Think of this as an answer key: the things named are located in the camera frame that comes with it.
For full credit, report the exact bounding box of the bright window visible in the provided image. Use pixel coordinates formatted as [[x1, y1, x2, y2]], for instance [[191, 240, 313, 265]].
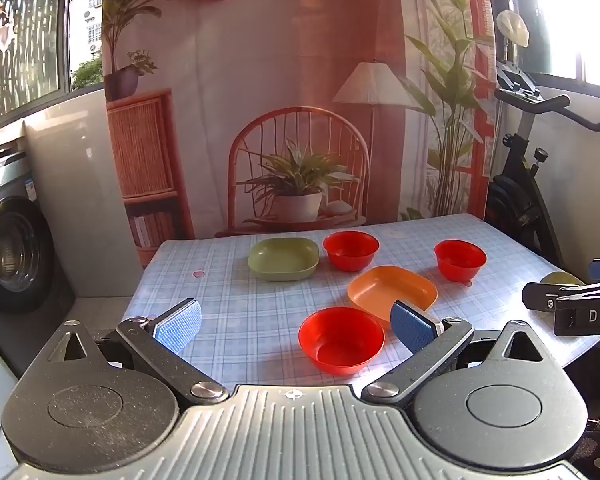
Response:
[[500, 0, 600, 92]]

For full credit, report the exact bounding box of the orange square plate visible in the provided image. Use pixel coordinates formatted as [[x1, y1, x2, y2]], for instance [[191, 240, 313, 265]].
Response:
[[347, 265, 439, 324]]

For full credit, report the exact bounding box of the black exercise bike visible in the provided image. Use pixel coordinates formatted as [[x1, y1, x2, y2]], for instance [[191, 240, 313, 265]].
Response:
[[485, 60, 600, 286]]

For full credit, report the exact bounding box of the grey washing machine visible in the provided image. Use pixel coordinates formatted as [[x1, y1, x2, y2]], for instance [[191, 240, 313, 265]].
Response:
[[0, 137, 78, 377]]

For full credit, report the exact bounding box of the window with grille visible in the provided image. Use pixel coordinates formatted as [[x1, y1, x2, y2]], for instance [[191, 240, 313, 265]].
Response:
[[0, 0, 76, 128]]

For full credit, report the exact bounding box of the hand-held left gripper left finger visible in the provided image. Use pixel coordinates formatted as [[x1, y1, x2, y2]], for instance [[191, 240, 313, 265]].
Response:
[[30, 298, 229, 406]]

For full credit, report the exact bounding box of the blue plaid tablecloth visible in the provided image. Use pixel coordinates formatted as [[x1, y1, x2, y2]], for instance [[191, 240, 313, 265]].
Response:
[[122, 212, 600, 402]]

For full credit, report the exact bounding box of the printed backdrop cloth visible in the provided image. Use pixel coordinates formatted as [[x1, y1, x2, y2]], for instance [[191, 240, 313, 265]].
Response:
[[101, 0, 502, 268]]

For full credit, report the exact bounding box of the green square plate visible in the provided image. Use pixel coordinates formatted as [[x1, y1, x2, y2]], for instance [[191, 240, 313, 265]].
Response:
[[540, 271, 587, 314], [248, 237, 321, 281]]

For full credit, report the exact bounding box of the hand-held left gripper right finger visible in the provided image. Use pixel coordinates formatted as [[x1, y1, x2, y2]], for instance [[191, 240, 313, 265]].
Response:
[[362, 300, 566, 406]]

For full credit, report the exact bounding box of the white panel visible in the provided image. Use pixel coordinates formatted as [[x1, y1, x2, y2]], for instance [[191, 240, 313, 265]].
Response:
[[24, 104, 146, 302]]

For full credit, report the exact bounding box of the red bowl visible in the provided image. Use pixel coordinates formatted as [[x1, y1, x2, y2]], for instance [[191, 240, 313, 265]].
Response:
[[298, 307, 385, 375], [434, 239, 488, 283], [323, 231, 380, 272]]

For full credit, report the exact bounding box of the white round object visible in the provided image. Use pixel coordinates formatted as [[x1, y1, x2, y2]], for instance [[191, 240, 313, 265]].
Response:
[[497, 10, 531, 49]]

